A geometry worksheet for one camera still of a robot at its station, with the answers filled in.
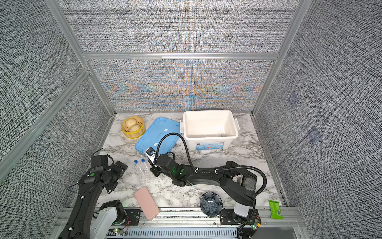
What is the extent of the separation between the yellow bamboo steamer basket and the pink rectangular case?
1.22 ft

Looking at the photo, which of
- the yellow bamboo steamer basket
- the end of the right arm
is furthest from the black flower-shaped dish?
the yellow bamboo steamer basket

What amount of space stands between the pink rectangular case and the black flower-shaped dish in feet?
0.77

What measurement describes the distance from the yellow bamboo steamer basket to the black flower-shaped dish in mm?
603

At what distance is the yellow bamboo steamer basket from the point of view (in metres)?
1.05

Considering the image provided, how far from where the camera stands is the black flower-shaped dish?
0.75 m

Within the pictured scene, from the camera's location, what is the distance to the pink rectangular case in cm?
74
